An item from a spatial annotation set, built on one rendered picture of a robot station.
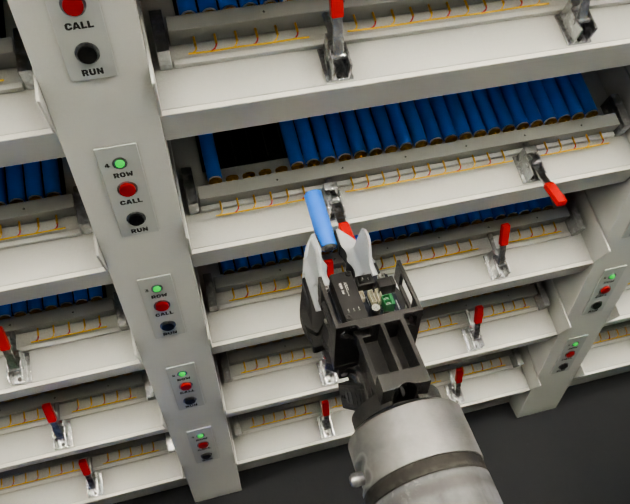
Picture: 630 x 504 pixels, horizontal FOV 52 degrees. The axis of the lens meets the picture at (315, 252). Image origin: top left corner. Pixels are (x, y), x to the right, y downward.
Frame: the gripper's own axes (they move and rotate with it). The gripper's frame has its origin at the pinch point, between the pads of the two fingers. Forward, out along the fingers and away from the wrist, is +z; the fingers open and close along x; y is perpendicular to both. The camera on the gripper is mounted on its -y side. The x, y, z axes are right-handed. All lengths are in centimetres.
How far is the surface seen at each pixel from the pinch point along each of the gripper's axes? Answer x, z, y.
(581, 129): -39.2, 16.0, -5.7
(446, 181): -20.0, 14.3, -8.8
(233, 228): 7.8, 13.5, -9.1
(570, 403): -60, 10, -81
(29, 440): 44, 14, -48
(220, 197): 8.6, 15.9, -6.0
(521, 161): -30.2, 14.3, -7.7
